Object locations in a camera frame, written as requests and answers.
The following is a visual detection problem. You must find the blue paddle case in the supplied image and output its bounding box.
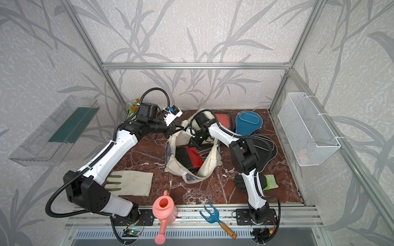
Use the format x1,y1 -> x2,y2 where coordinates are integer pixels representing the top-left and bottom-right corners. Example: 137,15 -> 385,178
236,111 -> 263,136

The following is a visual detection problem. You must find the pink watering can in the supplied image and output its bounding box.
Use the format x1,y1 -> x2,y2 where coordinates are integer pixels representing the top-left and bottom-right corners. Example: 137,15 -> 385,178
152,190 -> 178,245

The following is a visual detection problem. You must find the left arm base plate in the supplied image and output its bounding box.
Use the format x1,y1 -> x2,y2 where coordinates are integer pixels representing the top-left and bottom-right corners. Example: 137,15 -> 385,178
113,208 -> 155,227

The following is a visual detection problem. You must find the black and green glove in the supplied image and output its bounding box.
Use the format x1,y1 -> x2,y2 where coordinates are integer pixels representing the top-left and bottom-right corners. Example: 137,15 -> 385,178
234,174 -> 279,193

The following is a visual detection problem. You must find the beige canvas bag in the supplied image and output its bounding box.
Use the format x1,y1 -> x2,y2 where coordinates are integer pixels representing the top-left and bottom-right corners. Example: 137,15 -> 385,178
164,109 -> 223,185

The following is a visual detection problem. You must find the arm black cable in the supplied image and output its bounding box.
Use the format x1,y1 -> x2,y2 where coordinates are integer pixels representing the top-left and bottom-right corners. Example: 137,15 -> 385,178
189,109 -> 282,216
45,87 -> 171,219

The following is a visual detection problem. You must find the clear plastic wall shelf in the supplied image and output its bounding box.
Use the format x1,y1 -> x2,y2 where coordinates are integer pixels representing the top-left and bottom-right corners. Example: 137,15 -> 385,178
9,96 -> 100,167

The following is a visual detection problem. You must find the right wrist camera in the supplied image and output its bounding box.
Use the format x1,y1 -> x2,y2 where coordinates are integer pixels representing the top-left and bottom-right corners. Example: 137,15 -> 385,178
194,113 -> 216,131

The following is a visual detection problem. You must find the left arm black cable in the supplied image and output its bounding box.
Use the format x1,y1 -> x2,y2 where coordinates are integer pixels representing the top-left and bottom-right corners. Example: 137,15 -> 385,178
45,87 -> 171,219

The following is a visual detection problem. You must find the green artificial plant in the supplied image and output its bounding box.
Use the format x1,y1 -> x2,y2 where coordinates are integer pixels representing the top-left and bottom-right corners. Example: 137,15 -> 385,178
126,98 -> 140,116

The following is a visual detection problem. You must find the beige work glove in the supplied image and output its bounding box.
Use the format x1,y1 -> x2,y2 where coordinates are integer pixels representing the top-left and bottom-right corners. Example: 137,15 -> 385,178
104,170 -> 153,196

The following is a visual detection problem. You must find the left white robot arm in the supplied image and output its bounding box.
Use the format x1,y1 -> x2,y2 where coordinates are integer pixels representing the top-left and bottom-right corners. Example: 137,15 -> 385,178
64,120 -> 184,221

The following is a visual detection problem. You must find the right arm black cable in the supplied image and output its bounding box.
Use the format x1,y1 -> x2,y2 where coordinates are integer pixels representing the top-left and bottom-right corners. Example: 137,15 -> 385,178
189,109 -> 282,216

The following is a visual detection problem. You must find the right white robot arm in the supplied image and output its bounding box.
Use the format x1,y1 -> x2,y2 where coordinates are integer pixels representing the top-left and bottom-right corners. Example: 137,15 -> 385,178
186,120 -> 267,212

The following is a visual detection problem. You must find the blue hand rake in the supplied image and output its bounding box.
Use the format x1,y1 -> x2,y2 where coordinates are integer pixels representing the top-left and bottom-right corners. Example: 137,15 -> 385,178
200,201 -> 237,240

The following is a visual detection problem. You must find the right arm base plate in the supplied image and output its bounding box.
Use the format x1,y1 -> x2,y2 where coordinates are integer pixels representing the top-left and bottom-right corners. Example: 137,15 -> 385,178
235,208 -> 278,226

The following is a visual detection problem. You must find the white wire mesh basket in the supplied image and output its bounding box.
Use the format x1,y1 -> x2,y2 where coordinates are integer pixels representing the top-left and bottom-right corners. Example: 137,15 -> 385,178
278,92 -> 341,166

